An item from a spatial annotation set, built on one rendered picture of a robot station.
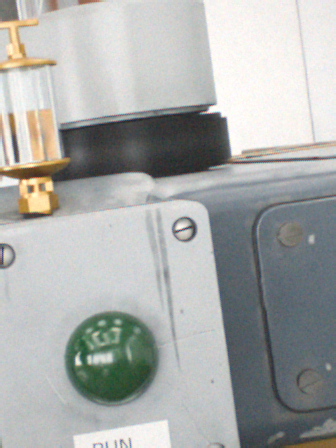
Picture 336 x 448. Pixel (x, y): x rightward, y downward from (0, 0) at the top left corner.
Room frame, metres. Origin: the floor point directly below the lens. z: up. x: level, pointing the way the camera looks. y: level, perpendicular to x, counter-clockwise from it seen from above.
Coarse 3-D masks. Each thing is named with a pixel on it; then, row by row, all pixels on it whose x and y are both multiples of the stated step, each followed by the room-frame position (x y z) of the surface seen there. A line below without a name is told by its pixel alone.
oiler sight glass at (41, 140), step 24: (0, 72) 0.46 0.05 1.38; (24, 72) 0.46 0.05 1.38; (48, 72) 0.47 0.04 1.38; (0, 96) 0.46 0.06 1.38; (24, 96) 0.46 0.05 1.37; (48, 96) 0.47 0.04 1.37; (0, 120) 0.46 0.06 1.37; (24, 120) 0.46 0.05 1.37; (48, 120) 0.46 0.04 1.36; (0, 144) 0.47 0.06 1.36; (24, 144) 0.46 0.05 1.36; (48, 144) 0.46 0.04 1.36
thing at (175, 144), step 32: (96, 128) 0.56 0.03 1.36; (128, 128) 0.56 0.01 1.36; (160, 128) 0.56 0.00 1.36; (192, 128) 0.56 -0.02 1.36; (224, 128) 0.59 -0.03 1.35; (96, 160) 0.56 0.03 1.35; (128, 160) 0.56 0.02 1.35; (160, 160) 0.56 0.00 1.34; (192, 160) 0.56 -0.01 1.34; (224, 160) 0.59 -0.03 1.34
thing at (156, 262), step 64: (0, 256) 0.39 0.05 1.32; (64, 256) 0.39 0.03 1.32; (128, 256) 0.39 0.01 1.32; (192, 256) 0.40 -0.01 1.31; (0, 320) 0.39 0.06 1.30; (64, 320) 0.39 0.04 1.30; (192, 320) 0.40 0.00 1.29; (0, 384) 0.39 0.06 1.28; (64, 384) 0.39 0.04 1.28; (192, 384) 0.40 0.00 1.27
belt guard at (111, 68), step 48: (144, 0) 0.56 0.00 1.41; (192, 0) 0.58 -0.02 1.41; (0, 48) 0.60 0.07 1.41; (48, 48) 0.57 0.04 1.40; (96, 48) 0.56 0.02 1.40; (144, 48) 0.56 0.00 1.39; (192, 48) 0.57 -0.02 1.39; (96, 96) 0.56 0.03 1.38; (144, 96) 0.56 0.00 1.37; (192, 96) 0.57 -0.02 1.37
